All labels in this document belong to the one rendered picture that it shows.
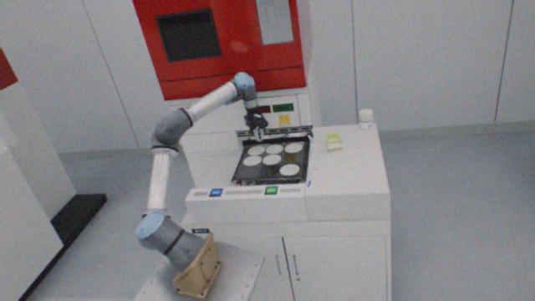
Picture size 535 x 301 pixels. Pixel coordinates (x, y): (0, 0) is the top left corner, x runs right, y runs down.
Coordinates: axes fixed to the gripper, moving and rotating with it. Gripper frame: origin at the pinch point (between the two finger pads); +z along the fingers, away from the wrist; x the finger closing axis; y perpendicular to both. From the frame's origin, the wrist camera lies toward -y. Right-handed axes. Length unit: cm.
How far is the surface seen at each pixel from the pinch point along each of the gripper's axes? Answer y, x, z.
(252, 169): -8.3, 11.7, 9.3
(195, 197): -19, 47, 3
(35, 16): 278, 79, -61
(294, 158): -15.7, -10.5, 9.4
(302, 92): -2.6, -28.9, -18.6
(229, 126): 26.0, 5.9, -1.8
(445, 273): -63, -74, 100
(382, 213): -73, -16, 14
